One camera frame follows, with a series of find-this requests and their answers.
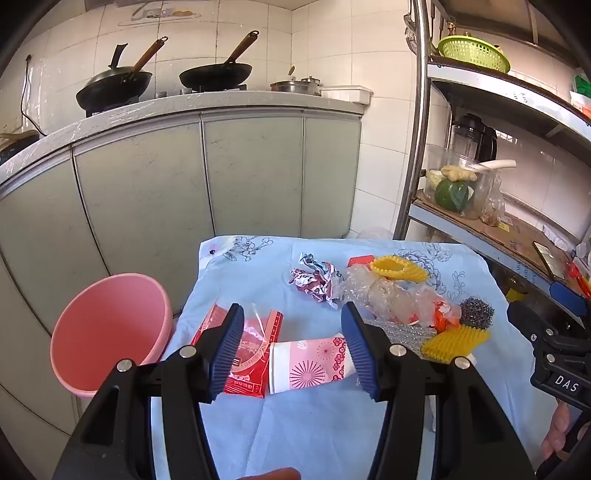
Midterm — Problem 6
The grey-green kitchen cabinet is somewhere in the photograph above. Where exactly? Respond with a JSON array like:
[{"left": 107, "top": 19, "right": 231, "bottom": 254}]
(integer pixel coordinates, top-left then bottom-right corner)
[{"left": 0, "top": 88, "right": 370, "bottom": 462}]

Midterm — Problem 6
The dark electric cooker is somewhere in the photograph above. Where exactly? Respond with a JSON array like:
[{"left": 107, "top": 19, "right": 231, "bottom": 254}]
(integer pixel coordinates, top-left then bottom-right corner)
[{"left": 0, "top": 130, "right": 40, "bottom": 162}]

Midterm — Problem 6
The pink plastic bucket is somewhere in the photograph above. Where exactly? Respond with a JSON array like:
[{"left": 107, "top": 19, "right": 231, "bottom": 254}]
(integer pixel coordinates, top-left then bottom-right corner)
[{"left": 50, "top": 273, "right": 175, "bottom": 400}]

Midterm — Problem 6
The cardboard sheet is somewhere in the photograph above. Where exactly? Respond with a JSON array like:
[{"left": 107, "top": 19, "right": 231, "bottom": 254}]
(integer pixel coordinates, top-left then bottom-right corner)
[{"left": 416, "top": 191, "right": 578, "bottom": 282}]

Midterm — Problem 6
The clear bag of dried food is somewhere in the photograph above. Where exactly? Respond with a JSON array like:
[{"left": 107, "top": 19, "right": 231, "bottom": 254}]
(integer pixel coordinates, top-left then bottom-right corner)
[{"left": 480, "top": 178, "right": 506, "bottom": 227}]

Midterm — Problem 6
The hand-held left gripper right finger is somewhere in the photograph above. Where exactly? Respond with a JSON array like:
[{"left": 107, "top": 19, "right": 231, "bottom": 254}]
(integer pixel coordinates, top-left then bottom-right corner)
[{"left": 341, "top": 301, "right": 539, "bottom": 480}]

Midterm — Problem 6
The black wok wooden handle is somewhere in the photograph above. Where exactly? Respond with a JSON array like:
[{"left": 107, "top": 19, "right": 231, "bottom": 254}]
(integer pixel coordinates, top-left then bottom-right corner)
[{"left": 179, "top": 30, "right": 260, "bottom": 89}]

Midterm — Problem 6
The metal wire strainer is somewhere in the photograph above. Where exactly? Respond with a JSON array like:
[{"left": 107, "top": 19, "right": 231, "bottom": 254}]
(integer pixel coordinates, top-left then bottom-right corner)
[{"left": 404, "top": 14, "right": 426, "bottom": 54}]

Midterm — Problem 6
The gas stove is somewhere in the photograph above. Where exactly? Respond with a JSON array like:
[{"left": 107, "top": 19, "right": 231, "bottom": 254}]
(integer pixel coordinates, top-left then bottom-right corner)
[{"left": 85, "top": 83, "right": 252, "bottom": 117}]

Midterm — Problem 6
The clear crumpled plastic bag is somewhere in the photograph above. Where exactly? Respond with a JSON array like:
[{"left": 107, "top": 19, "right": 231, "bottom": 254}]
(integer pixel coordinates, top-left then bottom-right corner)
[{"left": 344, "top": 267, "right": 444, "bottom": 324}]

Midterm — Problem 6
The printed paper ball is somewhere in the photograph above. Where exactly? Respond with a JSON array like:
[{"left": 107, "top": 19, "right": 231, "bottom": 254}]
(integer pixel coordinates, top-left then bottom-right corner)
[{"left": 288, "top": 253, "right": 347, "bottom": 309}]

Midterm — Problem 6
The green plastic basket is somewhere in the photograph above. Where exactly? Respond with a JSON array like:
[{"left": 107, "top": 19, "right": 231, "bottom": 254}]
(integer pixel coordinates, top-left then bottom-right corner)
[{"left": 437, "top": 36, "right": 511, "bottom": 73}]

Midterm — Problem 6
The yellow ring scrubber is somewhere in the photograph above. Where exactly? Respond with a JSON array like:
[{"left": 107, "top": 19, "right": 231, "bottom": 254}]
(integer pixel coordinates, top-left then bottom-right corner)
[{"left": 369, "top": 255, "right": 430, "bottom": 283}]

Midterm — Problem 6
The steel pot with lid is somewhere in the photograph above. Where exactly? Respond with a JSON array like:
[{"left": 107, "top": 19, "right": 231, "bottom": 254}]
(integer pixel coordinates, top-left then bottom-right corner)
[{"left": 270, "top": 76, "right": 324, "bottom": 97}]

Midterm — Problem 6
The metal shelf rack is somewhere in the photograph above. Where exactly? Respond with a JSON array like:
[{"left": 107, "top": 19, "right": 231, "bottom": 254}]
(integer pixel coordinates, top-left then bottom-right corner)
[{"left": 392, "top": 0, "right": 591, "bottom": 324}]

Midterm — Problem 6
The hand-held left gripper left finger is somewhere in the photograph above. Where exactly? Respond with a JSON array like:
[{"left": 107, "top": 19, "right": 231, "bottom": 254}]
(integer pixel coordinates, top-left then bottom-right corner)
[{"left": 53, "top": 302, "right": 245, "bottom": 480}]

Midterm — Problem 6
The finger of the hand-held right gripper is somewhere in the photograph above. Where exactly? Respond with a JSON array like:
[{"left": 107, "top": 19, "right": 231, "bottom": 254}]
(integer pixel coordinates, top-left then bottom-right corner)
[
  {"left": 506, "top": 301, "right": 561, "bottom": 344},
  {"left": 549, "top": 281, "right": 591, "bottom": 324}
]

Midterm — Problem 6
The person's right hand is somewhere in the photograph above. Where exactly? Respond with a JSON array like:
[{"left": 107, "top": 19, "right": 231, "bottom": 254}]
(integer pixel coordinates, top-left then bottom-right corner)
[{"left": 541, "top": 401, "right": 583, "bottom": 462}]

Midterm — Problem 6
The black wok with spatula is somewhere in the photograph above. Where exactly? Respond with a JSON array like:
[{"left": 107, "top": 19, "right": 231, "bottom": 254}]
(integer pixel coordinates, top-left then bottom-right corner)
[{"left": 76, "top": 36, "right": 169, "bottom": 112}]

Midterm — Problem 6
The pink patterned paper cup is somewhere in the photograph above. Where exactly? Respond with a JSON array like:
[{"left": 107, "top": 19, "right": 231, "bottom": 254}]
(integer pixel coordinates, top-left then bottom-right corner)
[{"left": 268, "top": 333, "right": 358, "bottom": 395}]

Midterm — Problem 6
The black power cable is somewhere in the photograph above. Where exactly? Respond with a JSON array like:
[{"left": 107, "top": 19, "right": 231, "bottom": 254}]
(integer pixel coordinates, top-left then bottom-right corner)
[{"left": 21, "top": 54, "right": 47, "bottom": 137}]

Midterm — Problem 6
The orange plastic wrapper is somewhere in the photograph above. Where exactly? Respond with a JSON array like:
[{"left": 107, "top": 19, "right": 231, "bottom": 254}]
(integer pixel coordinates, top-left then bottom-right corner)
[{"left": 431, "top": 300, "right": 462, "bottom": 332}]

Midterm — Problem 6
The red plastic packet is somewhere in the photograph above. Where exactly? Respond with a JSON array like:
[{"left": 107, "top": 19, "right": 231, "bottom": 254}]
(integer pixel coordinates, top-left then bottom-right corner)
[{"left": 190, "top": 302, "right": 284, "bottom": 398}]

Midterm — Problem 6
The light blue floral cloth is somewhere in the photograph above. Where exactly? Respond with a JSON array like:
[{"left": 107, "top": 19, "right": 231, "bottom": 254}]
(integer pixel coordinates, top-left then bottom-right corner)
[{"left": 150, "top": 234, "right": 561, "bottom": 480}]

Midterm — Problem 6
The yellow bristle brush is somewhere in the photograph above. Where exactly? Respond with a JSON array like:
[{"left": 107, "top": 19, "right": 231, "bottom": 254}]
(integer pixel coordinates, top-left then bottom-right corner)
[{"left": 420, "top": 325, "right": 491, "bottom": 363}]

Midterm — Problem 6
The person's left hand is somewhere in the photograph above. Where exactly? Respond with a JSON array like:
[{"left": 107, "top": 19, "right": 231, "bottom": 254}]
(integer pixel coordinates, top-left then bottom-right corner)
[{"left": 247, "top": 467, "right": 301, "bottom": 480}]

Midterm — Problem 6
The clear ridged plastic sheet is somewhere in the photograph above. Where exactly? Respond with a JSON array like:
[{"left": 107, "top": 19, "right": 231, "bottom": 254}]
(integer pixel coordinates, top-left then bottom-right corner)
[{"left": 365, "top": 318, "right": 439, "bottom": 356}]

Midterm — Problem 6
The ginger root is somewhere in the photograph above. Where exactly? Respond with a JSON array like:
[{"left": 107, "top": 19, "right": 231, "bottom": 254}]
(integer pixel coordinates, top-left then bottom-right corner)
[{"left": 441, "top": 165, "right": 478, "bottom": 183}]

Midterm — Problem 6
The green squash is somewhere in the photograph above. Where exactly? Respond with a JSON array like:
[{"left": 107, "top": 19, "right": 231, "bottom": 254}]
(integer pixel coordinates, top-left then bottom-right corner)
[{"left": 435, "top": 179, "right": 474, "bottom": 213}]

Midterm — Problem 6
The clear plastic container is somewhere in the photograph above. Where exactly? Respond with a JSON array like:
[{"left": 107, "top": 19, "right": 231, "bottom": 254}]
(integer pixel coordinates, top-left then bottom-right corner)
[{"left": 424, "top": 144, "right": 502, "bottom": 220}]

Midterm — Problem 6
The white plastic container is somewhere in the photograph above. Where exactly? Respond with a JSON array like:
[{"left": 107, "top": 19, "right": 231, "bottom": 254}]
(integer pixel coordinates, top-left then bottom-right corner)
[{"left": 321, "top": 85, "right": 374, "bottom": 104}]

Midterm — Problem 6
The black blender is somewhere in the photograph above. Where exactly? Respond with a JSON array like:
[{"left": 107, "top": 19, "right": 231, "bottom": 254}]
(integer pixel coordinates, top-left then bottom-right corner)
[{"left": 450, "top": 114, "right": 498, "bottom": 162}]

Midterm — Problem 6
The steel wool scrubber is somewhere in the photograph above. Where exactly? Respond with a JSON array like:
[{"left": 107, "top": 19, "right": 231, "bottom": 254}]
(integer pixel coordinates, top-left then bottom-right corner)
[{"left": 459, "top": 298, "right": 496, "bottom": 330}]

